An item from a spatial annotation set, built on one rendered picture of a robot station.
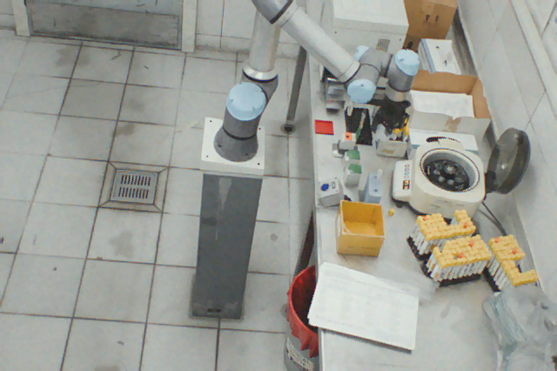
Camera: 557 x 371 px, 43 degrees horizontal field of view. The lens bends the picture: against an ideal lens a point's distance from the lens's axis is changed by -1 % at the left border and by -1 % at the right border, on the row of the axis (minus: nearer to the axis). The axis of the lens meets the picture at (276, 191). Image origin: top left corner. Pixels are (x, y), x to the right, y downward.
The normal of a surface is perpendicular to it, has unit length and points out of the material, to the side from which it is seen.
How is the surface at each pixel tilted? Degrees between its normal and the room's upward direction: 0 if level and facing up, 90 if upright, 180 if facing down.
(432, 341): 0
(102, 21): 90
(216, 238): 90
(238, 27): 90
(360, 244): 90
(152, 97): 0
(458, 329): 0
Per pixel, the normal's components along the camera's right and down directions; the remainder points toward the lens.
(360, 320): 0.13, -0.66
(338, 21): 0.00, 0.73
